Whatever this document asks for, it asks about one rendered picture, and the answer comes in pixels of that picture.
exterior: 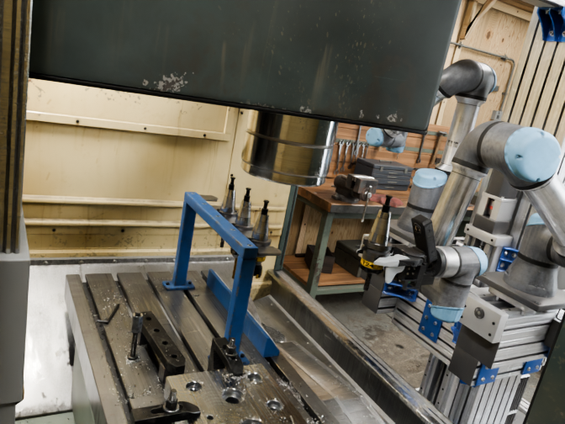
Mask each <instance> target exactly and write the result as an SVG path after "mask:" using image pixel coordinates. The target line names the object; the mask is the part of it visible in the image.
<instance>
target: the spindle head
mask: <svg viewBox="0 0 565 424"><path fill-rule="evenodd" d="M461 2H462V0H33V4H32V21H31V37H30V54H29V78H32V79H38V80H44V81H50V82H61V83H67V84H73V85H79V86H85V87H96V88H102V89H108V90H114V91H120V92H127V93H138V94H144V95H150V96H156V97H162V98H173V99H179V100H185V101H191V102H197V103H208V104H214V105H220V106H226V107H232V108H238V109H249V110H255V111H262V112H268V113H274V114H285V115H291V116H297V117H303V118H309V119H320V120H326V121H332V122H338V123H344V124H350V125H361V126H367V127H373V128H379V129H385V130H397V131H403V132H409V133H415V134H421V135H425V132H426V131H427V130H428V127H429V123H430V117H431V115H432V111H433V108H434V104H435V100H436V95H437V92H438V88H439V86H440V82H441V76H442V73H443V70H444V66H445V63H446V58H447V54H448V51H449V47H450V43H451V38H452V35H453V31H454V29H455V25H456V21H457V16H458V13H459V9H460V6H461Z"/></svg>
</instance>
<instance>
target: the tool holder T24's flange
mask: <svg viewBox="0 0 565 424"><path fill-rule="evenodd" d="M362 243H363V245H362V247H361V250H365V251H366V254H369V255H372V256H374V257H389V255H390V250H391V249H392V245H393V244H392V243H388V244H387V245H379V244H376V243H373V242H371V241H369V240H368V236H364V237H363V241H362Z"/></svg>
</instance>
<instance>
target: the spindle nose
mask: <svg viewBox="0 0 565 424"><path fill-rule="evenodd" d="M338 126H339V123H338V122H332V121H326V120H320V119H309V118H303V117H297V116H291V115H285V114H274V113H268V112H262V111H255V110H249V114H248V119H247V124H246V128H247V129H246V133H245V139H244V144H243V149H242V153H241V159H242V160H241V165H240V166H241V168H242V169H243V170H244V171H245V172H246V173H248V174H250V175H251V176H253V177H256V178H260V179H263V180H266V181H269V182H273V183H280V184H285V185H290V186H297V187H318V186H321V185H322V184H324V183H325V179H326V176H327V175H328V173H329V169H330V162H331V157H332V154H333V150H334V147H333V145H334V144H335V138H336V135H337V130H338Z"/></svg>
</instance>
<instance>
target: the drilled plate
mask: <svg viewBox="0 0 565 424"><path fill-rule="evenodd" d="M246 370H247V371H248V372H249V371H250V372H249V373H250V374H249V373H248V375H247V376H248V377H246V378H242V379H239V381H238V379H237V378H236V379H237V380H236V379H233V378H235V376H234V377H233V376H232V374H231V373H230V372H229V371H228V369H227V368H223V369H217V370H210V371H204V372H198V373H191V374H180V375H173V376H167V377H166V383H165V389H164V395H163V396H164V398H165V400H167V397H168V396H170V391H171V389H175V390H177V396H176V397H177V398H178V401H186V402H190V403H192V404H194V405H196V406H199V407H200V409H201V410H200V411H201V415H199V416H197V417H195V418H194V419H190V420H186V421H177V422H176V424H222V423H224V424H240V423H239V422H240V420H243V422H242V423H241V424H263V423H264V424H293V423H294V424H308V423H307V422H306V421H305V420H304V419H303V417H302V416H301V415H300V413H299V412H298V410H297V409H296V408H295V406H294V405H293V403H292V402H291V401H290V399H289V398H288V397H287V396H286V395H285V394H284V392H283V391H282V389H281V388H280V387H279V385H278V384H277V382H276V381H275V380H274V378H273V377H272V376H271V375H270V374H269V373H268V371H267V370H266V368H265V367H264V366H263V364H262V363H260V364H254V365H247V366H244V368H243V374H247V373H246ZM252 372H253V373H252ZM254 372H255V373H254ZM256 373H257V374H256ZM221 374H223V375H221ZM227 374H228V375H227ZM230 374H231V375H230ZM261 375H262V376H261ZM225 376H226V377H228V378H229V377H230V379H227V378H225V380H226V381H228V382H226V381H225V380H224V377H225ZM232 377H233V378H232ZM192 379H193V381H194V382H193V381H192ZM248 379H249V380H248ZM195 380H197V381H198V382H196V381H195ZM250 380H251V381H253V380H254V381H256V382H257V383H255V384H254V383H252V382H251V381H250ZM261 380H262V382H259V381H261ZM190 381H191V382H190ZM201 381H202V384H201V385H200V382H201ZM238 382H239V383H238ZM251 383H252V384H251ZM246 384H247V386H246ZM222 385H223V386H222ZM186 386H187V387H186ZM201 386H203V387H201ZM205 386H206V387H205ZM230 386H233V387H232V388H230ZM244 386H245V388H244ZM226 387H229V388H226ZM239 387H240V388H239ZM221 388H222V389H221ZM243 388H244V389H246V390H244V389H243ZM223 389H224V390H223ZM239 389H240V390H239ZM201 390H202V391H201ZM221 390H223V392H222V391H221ZM195 391H196V392H195ZM240 391H242V392H243V391H244V392H243V393H244V394H243V393H242V392H240ZM194 392H195V393H194ZM220 392H222V393H220ZM252 392H253V393H252ZM219 393H220V394H219ZM253 395H254V397H252V396H253ZM269 399H270V400H269ZM274 399H276V400H274ZM259 400H260V401H259ZM240 402H241V403H240ZM265 405H267V406H265ZM283 407H284V408H283ZM253 408H255V409H253ZM269 408H270V409H269ZM279 411H280V412H279ZM273 412H276V414H275V413H273ZM239 413H240V414H239ZM280 414H281V415H280ZM216 415H217V416H216ZM272 415H273V416H272ZM290 416H291V417H292V418H293V421H292V418H291V417H290ZM246 417H248V418H249V417H253V418H254V417H255V418H256V419H255V418H254V419H253V418H252V419H251V418H249V419H246ZM258 417H259V418H260V419H261V420H262V421H263V422H262V421H260V420H257V418H258ZM280 417H281V419H282V420H283V421H284V422H283V421H282V420H281V419H280ZM284 417H285V418H286V419H284ZM226 418H227V420H226ZM244 418H245V420H244ZM238 419H239V420H238ZM219 420H221V421H219ZM280 420H281V421H280ZM259 421H260V422H259ZM295 422H296V423H295Z"/></svg>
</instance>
